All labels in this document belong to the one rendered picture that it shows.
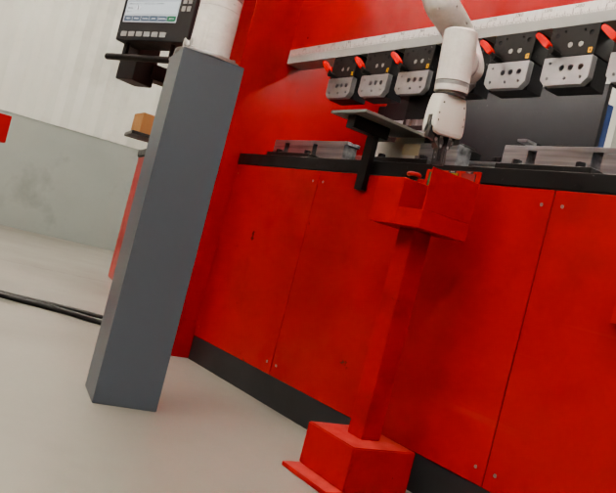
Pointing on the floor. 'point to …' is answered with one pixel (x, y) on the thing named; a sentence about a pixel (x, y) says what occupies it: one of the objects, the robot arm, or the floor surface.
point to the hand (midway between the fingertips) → (438, 156)
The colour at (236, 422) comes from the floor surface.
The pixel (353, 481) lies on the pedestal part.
